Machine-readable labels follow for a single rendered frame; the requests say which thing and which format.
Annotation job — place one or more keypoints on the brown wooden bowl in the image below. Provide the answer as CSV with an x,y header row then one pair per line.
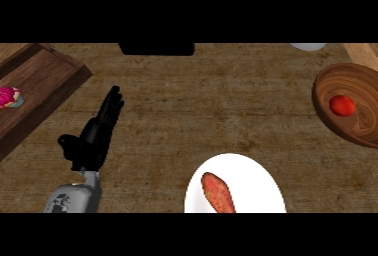
x,y
363,83

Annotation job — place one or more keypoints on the orange sweet potato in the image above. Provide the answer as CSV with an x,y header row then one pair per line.
x,y
218,193

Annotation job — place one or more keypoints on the black appliance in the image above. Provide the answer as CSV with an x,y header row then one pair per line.
x,y
157,48

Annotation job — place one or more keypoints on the dark wooden tray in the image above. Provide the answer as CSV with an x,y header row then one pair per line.
x,y
35,86

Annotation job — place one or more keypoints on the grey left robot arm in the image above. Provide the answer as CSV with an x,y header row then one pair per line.
x,y
75,196

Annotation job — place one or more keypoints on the pale wooden board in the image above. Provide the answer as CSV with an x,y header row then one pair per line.
x,y
364,55

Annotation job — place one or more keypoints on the white plate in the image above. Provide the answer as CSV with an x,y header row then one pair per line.
x,y
246,173

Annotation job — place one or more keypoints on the red tomato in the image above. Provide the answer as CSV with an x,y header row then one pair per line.
x,y
342,105

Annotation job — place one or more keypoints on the white round object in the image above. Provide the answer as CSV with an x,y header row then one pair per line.
x,y
310,46

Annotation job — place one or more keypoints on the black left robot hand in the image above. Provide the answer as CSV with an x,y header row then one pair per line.
x,y
95,133

